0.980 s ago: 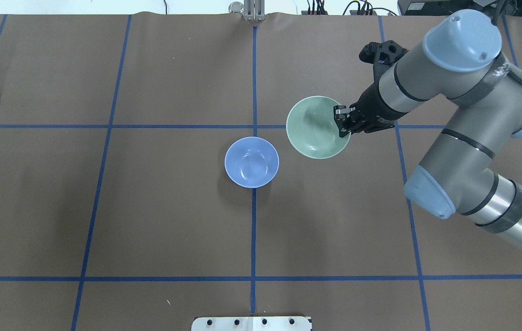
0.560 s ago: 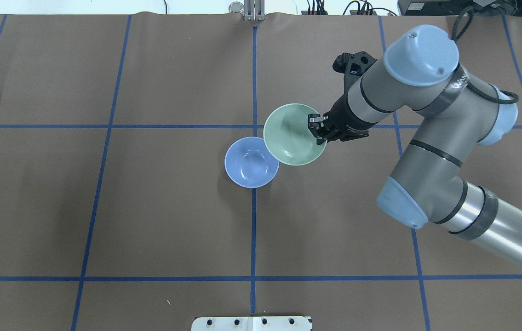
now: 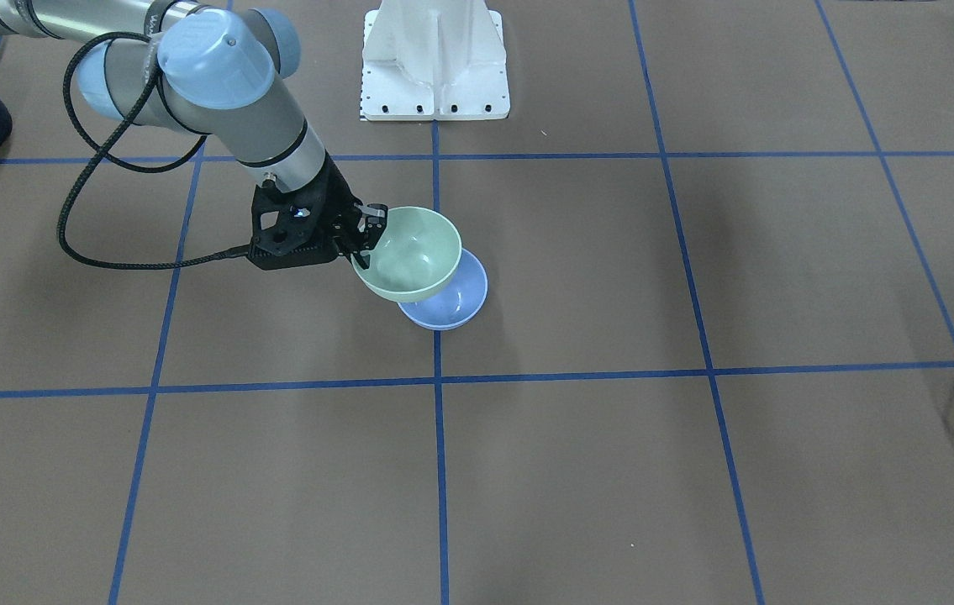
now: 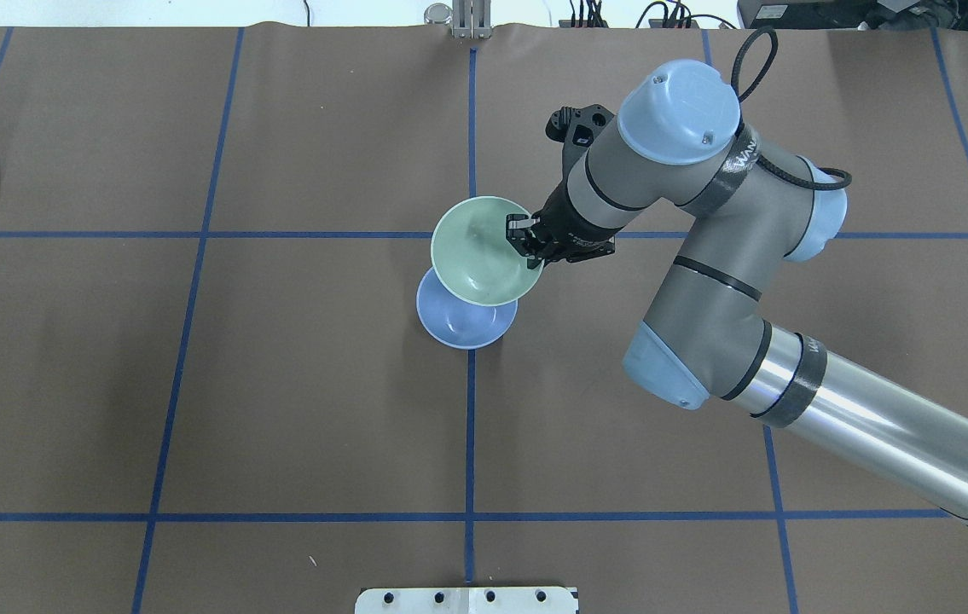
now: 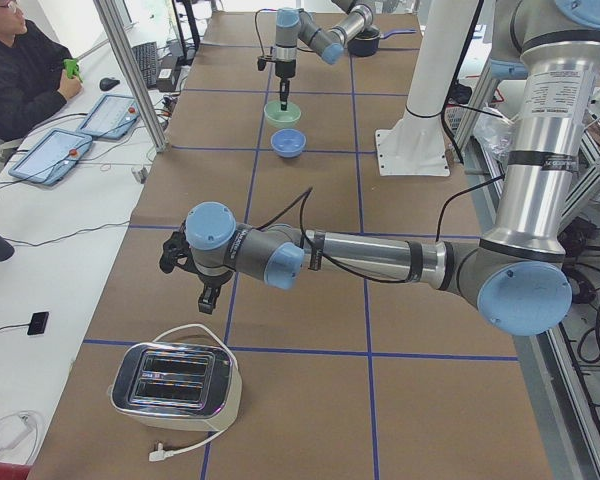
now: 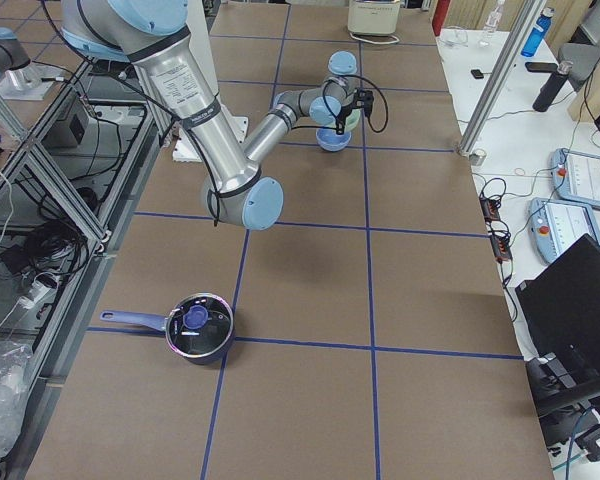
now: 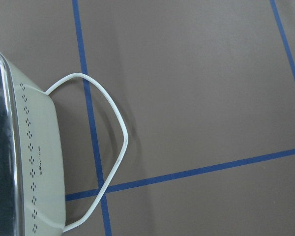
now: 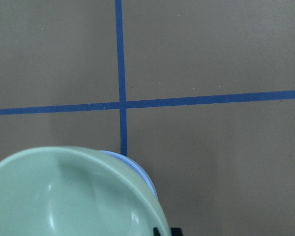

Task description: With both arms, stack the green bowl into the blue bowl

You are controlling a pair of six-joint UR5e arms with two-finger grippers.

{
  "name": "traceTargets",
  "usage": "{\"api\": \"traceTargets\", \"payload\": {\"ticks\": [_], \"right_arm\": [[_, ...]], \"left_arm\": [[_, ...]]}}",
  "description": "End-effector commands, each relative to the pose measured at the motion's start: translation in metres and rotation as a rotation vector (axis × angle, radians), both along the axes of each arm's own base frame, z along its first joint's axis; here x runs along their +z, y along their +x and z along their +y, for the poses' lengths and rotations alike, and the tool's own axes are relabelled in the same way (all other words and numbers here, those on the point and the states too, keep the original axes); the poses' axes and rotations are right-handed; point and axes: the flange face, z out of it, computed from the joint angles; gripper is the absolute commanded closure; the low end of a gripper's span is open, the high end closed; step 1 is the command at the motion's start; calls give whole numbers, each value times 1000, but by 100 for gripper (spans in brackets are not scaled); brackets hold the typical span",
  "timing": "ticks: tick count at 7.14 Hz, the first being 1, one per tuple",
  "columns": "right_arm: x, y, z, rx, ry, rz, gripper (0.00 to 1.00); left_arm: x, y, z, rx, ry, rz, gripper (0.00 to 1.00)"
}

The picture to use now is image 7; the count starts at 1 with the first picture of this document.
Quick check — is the white appliance box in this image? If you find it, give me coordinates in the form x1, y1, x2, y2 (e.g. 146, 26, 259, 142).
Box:
0, 53, 66, 236

